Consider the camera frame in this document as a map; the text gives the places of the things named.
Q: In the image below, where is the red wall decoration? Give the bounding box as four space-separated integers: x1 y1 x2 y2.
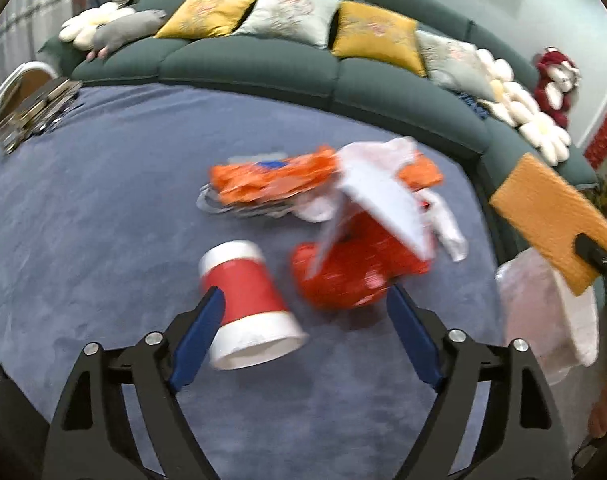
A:
583 77 607 171

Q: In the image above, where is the white textured wipe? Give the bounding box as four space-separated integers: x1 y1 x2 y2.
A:
306 136 470 281

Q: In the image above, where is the orange textured cloth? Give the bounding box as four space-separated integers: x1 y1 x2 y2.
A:
489 152 607 297

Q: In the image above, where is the white framed chair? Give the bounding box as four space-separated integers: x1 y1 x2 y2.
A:
0 60 59 151

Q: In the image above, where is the white sheer curtain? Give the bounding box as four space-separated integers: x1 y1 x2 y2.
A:
0 0 79 61

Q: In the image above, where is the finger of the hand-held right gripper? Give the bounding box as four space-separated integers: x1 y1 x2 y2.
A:
573 234 607 277

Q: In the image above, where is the blue plush blanket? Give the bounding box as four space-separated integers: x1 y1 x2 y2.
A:
0 82 509 480

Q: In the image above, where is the red plastic bag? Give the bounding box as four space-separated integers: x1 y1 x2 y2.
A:
289 210 434 312

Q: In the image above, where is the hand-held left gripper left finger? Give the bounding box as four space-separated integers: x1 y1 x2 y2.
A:
40 285 227 480

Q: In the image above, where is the yellow embroidered pillow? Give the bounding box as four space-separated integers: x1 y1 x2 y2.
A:
154 0 260 41
330 0 428 78

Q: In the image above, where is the person's right forearm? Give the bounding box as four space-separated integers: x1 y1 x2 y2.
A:
587 372 607 440

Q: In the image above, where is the blue knit cloth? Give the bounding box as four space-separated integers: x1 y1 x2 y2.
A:
453 91 491 121

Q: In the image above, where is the grey plush toy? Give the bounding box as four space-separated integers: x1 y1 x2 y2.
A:
86 9 168 62

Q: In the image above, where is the white flower cushion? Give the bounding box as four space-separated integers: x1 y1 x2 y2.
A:
476 47 515 86
483 80 541 128
58 1 136 51
518 110 573 167

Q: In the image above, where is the orange snack packet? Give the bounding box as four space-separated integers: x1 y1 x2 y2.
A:
208 145 444 208

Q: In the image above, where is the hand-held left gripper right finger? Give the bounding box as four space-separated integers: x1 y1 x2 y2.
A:
386 284 571 480

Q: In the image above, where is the grey embroidered pillow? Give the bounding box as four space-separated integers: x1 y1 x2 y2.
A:
414 29 497 103
232 0 341 51

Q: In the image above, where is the red teddy bear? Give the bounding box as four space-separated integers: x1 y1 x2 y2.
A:
532 46 583 128

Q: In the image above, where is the red paper cup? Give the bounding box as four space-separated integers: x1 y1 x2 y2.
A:
198 240 309 372

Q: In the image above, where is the dark green sofa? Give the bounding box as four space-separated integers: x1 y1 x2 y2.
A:
38 0 599 261

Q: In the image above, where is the white plastic bag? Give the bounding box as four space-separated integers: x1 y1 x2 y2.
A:
494 247 600 386

